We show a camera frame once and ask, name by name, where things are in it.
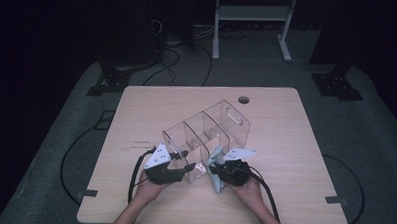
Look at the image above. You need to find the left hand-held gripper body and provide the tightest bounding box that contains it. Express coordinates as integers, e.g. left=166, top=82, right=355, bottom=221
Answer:
left=143, top=142, right=186, bottom=187

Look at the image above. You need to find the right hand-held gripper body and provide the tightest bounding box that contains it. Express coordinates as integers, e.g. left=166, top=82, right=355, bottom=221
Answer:
left=216, top=146, right=258, bottom=188

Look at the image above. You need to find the light blue textured cloth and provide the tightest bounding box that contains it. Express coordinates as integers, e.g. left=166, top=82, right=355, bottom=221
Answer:
left=206, top=144, right=228, bottom=195

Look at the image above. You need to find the clear acrylic divided organizer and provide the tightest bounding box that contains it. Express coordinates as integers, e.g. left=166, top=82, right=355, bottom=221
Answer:
left=159, top=96, right=252, bottom=186

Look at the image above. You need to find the person's left hand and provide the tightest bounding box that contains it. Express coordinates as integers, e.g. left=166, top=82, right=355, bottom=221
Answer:
left=134, top=177, right=170, bottom=209

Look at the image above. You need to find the person's right hand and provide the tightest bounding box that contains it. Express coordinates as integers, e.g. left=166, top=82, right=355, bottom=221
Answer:
left=229, top=175, right=265, bottom=212

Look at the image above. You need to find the grey tape strip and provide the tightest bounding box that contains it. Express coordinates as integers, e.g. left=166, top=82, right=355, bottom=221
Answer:
left=75, top=188, right=99, bottom=200
left=324, top=194, right=349, bottom=206

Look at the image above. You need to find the black stand base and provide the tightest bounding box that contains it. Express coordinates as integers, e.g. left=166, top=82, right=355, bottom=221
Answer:
left=85, top=59, right=156, bottom=100
left=309, top=61, right=366, bottom=103

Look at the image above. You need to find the white metal stand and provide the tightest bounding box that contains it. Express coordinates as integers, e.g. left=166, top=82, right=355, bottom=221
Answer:
left=211, top=0, right=299, bottom=65

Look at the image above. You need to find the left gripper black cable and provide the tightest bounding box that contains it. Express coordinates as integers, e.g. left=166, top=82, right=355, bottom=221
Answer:
left=127, top=146, right=157, bottom=206

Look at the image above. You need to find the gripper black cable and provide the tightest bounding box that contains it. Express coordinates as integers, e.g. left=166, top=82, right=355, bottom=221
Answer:
left=127, top=146, right=157, bottom=206
left=247, top=166, right=283, bottom=223

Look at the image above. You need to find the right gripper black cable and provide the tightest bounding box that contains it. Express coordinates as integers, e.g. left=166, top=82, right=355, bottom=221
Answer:
left=247, top=166, right=283, bottom=223

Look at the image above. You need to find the square floor outlet frame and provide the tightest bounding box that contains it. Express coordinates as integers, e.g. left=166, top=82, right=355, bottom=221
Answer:
left=93, top=109, right=116, bottom=132

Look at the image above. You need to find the bundle of floor cables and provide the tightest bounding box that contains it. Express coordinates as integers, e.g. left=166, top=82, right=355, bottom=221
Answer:
left=141, top=21, right=254, bottom=91

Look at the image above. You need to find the black floor cable loop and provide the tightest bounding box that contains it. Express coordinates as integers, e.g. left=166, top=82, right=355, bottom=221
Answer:
left=58, top=121, right=98, bottom=206
left=318, top=153, right=368, bottom=224

